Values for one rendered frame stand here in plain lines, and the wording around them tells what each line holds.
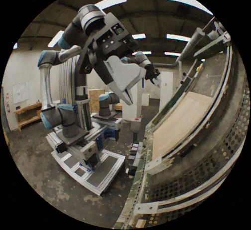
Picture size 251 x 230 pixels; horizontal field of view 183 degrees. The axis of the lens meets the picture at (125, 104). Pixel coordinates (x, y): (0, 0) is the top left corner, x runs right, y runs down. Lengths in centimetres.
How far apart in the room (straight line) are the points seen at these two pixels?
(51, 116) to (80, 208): 131
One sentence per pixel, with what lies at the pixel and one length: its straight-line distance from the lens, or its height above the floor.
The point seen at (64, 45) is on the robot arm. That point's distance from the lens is 34.
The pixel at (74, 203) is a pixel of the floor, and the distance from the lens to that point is 155.
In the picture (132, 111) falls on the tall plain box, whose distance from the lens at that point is 308.
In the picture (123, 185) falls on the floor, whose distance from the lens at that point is 149.
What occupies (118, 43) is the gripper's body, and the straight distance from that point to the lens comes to 15.
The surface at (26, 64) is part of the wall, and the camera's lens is 541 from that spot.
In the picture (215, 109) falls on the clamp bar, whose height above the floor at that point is 132.
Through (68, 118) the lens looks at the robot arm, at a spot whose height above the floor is 118.
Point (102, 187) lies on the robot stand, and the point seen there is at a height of 23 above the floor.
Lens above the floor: 138
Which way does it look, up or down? 13 degrees down
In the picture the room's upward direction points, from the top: straight up
